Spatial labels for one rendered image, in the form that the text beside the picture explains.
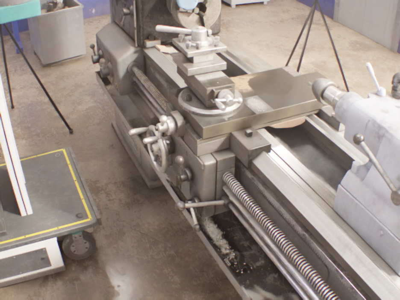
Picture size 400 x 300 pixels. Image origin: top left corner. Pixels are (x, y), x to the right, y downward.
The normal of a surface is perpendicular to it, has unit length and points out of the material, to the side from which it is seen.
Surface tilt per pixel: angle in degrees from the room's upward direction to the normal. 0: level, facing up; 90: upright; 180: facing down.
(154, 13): 90
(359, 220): 90
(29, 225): 0
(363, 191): 62
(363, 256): 36
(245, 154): 90
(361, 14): 90
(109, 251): 0
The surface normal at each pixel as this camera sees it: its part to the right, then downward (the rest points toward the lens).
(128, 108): 0.00, -0.83
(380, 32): -0.90, 0.24
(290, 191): -0.52, -0.53
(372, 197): -0.79, -0.18
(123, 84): 0.43, 0.51
